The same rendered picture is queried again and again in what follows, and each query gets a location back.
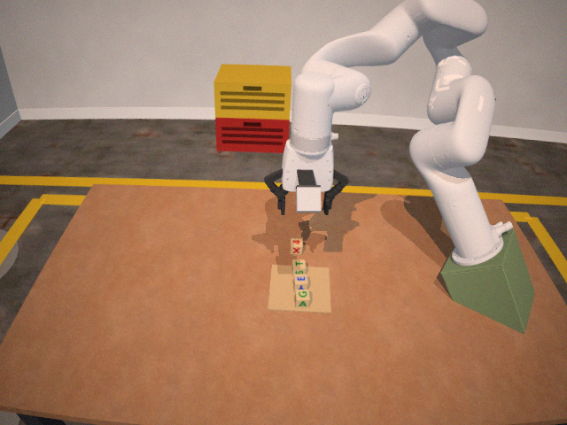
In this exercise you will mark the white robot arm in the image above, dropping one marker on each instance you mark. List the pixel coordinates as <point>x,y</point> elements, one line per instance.
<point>434,150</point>

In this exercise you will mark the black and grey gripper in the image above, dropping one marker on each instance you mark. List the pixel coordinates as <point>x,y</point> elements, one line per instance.
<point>321,162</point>

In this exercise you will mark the tan flat mat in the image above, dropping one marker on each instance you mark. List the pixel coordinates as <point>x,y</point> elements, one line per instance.
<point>282,295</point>

